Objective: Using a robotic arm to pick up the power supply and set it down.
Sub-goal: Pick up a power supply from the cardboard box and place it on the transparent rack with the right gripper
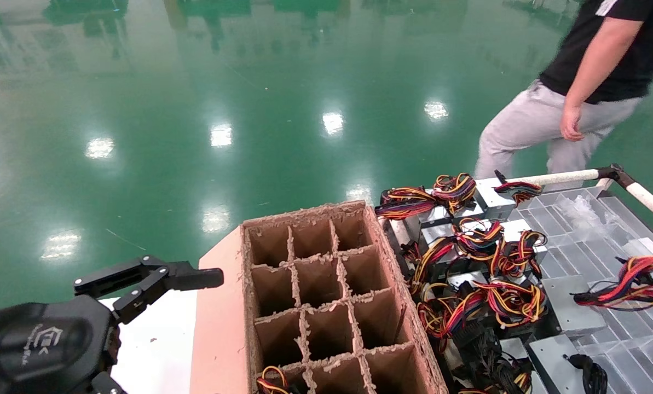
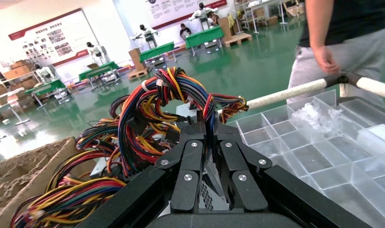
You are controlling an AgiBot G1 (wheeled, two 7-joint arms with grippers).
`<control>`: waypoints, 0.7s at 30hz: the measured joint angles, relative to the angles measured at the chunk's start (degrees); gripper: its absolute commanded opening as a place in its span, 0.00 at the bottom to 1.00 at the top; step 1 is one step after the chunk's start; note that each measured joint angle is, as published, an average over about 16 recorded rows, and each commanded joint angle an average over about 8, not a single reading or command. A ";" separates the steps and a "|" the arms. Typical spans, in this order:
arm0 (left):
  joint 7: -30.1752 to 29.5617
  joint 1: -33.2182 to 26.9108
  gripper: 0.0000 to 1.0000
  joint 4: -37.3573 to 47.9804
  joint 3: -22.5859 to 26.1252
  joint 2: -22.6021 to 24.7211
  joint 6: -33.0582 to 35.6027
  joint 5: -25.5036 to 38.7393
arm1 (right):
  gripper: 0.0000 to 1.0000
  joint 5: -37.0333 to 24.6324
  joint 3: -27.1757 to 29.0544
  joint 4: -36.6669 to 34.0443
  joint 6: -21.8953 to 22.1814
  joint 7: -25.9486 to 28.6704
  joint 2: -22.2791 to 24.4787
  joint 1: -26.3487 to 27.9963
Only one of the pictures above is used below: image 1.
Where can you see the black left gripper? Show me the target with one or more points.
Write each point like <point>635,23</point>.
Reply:
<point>36,345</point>

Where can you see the person's right forearm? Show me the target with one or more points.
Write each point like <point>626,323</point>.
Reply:
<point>589,71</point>

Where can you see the person's right hand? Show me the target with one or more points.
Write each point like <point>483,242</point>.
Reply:
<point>572,123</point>

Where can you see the brown cardboard divider box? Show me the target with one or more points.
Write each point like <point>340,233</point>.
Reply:
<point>326,262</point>

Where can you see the person in black shirt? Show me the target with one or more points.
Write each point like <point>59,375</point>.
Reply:
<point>523,120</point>

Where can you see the clear plastic bag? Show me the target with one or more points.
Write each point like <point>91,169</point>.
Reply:
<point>581,210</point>

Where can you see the clear plastic compartment tray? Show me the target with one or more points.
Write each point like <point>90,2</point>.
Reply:
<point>633,350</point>

